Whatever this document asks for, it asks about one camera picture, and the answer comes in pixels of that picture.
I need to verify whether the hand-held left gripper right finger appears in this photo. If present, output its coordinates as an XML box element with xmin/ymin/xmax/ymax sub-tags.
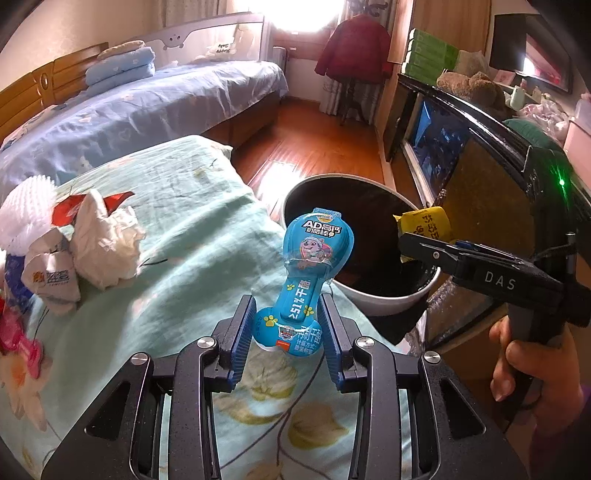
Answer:
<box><xmin>320</xmin><ymin>294</ymin><xmax>529</xmax><ymax>480</ymax></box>

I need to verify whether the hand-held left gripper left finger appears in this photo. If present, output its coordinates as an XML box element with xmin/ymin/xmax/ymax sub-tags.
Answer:
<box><xmin>41</xmin><ymin>294</ymin><xmax>257</xmax><ymax>480</ymax></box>

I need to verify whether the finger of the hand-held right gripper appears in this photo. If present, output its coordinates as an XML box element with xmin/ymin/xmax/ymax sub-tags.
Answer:
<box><xmin>398</xmin><ymin>232</ymin><xmax>459</xmax><ymax>278</ymax></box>
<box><xmin>450</xmin><ymin>239</ymin><xmax>490</xmax><ymax>256</ymax></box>

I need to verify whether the yellow wrapper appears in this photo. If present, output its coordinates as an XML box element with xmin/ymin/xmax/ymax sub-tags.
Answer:
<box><xmin>392</xmin><ymin>206</ymin><xmax>455</xmax><ymax>264</ymax></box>

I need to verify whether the white bin with black liner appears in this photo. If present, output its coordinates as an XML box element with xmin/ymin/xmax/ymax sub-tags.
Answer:
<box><xmin>279</xmin><ymin>173</ymin><xmax>443</xmax><ymax>347</ymax></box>

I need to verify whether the blue snack packet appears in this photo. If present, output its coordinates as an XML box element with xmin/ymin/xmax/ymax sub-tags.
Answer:
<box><xmin>252</xmin><ymin>206</ymin><xmax>356</xmax><ymax>354</ymax></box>

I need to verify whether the white foam fruit net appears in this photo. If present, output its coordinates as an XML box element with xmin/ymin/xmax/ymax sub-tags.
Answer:
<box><xmin>0</xmin><ymin>175</ymin><xmax>58</xmax><ymax>252</ymax></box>

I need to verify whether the person's right hand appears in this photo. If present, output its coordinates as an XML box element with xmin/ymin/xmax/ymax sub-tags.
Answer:
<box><xmin>489</xmin><ymin>316</ymin><xmax>585</xmax><ymax>457</ymax></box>

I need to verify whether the dark glass-door cabinet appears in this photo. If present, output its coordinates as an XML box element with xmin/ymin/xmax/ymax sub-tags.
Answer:
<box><xmin>383</xmin><ymin>74</ymin><xmax>568</xmax><ymax>352</ymax></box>

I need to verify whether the green floral blanket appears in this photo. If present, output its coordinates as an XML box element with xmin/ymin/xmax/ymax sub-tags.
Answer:
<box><xmin>0</xmin><ymin>134</ymin><xmax>416</xmax><ymax>480</ymax></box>

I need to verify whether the dark green round object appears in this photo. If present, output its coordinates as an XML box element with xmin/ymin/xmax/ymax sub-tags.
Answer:
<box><xmin>503</xmin><ymin>117</ymin><xmax>564</xmax><ymax>151</ymax></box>

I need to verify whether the white storage box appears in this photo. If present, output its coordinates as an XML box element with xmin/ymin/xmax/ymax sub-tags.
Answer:
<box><xmin>563</xmin><ymin>92</ymin><xmax>591</xmax><ymax>162</ymax></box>

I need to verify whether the pink cloth bundle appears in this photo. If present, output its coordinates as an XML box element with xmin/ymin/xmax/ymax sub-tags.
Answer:
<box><xmin>519</xmin><ymin>99</ymin><xmax>570</xmax><ymax>136</ymax></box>

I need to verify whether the brown teddy bear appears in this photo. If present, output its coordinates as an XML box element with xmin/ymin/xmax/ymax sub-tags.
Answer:
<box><xmin>436</xmin><ymin>69</ymin><xmax>509</xmax><ymax>109</ymax></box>

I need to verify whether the crumpled white paper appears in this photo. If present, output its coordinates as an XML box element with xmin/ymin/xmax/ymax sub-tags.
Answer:
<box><xmin>71</xmin><ymin>189</ymin><xmax>146</xmax><ymax>291</ymax></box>

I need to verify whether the dark coat stand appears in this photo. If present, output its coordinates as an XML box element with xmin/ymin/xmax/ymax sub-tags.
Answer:
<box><xmin>339</xmin><ymin>76</ymin><xmax>370</xmax><ymax>126</ymax></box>

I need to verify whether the patterned curtain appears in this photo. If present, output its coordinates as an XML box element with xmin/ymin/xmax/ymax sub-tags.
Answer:
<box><xmin>321</xmin><ymin>74</ymin><xmax>382</xmax><ymax>123</ymax></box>

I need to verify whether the crumpled white printed wrapper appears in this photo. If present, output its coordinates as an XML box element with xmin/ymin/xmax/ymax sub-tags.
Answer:
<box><xmin>21</xmin><ymin>228</ymin><xmax>81</xmax><ymax>317</ymax></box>

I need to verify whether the black television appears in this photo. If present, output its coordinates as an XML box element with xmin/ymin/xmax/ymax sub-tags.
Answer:
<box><xmin>489</xmin><ymin>14</ymin><xmax>578</xmax><ymax>93</ymax></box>

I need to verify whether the red jacket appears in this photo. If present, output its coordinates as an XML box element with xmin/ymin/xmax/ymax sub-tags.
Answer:
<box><xmin>315</xmin><ymin>14</ymin><xmax>393</xmax><ymax>86</ymax></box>

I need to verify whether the red wrapper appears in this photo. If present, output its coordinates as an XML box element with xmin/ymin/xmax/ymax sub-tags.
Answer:
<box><xmin>53</xmin><ymin>191</ymin><xmax>134</xmax><ymax>227</ymax></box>

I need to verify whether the pink snack packet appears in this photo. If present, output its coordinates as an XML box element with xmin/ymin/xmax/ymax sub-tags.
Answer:
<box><xmin>0</xmin><ymin>305</ymin><xmax>47</xmax><ymax>379</ymax></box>

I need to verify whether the blue wrapper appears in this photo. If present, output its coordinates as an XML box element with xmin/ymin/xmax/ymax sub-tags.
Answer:
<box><xmin>2</xmin><ymin>251</ymin><xmax>28</xmax><ymax>296</ymax></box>

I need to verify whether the bed with blue sheet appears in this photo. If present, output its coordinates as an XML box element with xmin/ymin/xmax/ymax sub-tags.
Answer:
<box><xmin>0</xmin><ymin>60</ymin><xmax>289</xmax><ymax>195</ymax></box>

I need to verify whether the folded light blue quilt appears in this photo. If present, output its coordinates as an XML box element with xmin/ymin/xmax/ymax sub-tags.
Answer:
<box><xmin>85</xmin><ymin>46</ymin><xmax>157</xmax><ymax>88</ymax></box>

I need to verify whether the small beige pillow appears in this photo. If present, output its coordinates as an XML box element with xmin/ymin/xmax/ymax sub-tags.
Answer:
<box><xmin>97</xmin><ymin>41</ymin><xmax>146</xmax><ymax>58</ymax></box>

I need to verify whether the wooden headboard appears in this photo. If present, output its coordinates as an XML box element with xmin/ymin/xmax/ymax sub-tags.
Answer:
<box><xmin>0</xmin><ymin>42</ymin><xmax>109</xmax><ymax>139</ymax></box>

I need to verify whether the grey bed guard rail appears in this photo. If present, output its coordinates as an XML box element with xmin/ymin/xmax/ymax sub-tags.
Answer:
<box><xmin>106</xmin><ymin>13</ymin><xmax>269</xmax><ymax>68</ymax></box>

